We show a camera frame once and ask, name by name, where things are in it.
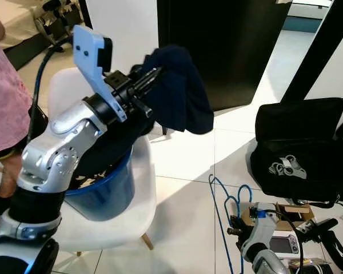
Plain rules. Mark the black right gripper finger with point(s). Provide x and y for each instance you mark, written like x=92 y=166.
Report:
x=232 y=237
x=232 y=229

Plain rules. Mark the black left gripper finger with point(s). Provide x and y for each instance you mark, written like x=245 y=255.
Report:
x=147 y=77
x=144 y=88

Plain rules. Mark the navy knit garment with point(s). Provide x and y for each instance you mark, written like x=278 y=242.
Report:
x=186 y=94

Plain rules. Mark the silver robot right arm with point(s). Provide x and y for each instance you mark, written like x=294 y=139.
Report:
x=266 y=260

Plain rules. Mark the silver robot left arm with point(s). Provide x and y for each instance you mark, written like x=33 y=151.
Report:
x=46 y=165

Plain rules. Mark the small grey screen device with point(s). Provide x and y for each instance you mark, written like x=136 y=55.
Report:
x=284 y=245

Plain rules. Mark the cardboard box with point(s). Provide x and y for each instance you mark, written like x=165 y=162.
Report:
x=291 y=212

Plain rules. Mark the black printed garment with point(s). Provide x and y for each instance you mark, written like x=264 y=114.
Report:
x=103 y=148

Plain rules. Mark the black door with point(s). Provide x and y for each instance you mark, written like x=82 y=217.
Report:
x=223 y=51

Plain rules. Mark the black tripod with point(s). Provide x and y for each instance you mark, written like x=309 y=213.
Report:
x=331 y=240

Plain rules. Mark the white plastic chair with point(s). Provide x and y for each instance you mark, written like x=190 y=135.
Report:
x=137 y=211

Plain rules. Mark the grey humanoid robot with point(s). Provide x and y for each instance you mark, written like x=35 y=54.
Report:
x=60 y=20

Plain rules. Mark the black bag with robot logo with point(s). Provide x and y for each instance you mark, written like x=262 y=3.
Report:
x=303 y=154

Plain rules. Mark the blue plastic basin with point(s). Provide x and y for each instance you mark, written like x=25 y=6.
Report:
x=108 y=194

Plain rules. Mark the person in pink shirt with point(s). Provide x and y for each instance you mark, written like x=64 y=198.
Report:
x=6 y=108

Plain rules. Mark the beige bed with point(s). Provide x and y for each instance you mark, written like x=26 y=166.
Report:
x=17 y=14

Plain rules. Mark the white bed with teal base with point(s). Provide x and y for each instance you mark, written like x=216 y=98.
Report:
x=300 y=24

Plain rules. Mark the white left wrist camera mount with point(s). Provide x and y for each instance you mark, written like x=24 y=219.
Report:
x=94 y=68

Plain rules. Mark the black door frame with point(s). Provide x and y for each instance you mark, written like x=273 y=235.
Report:
x=317 y=51

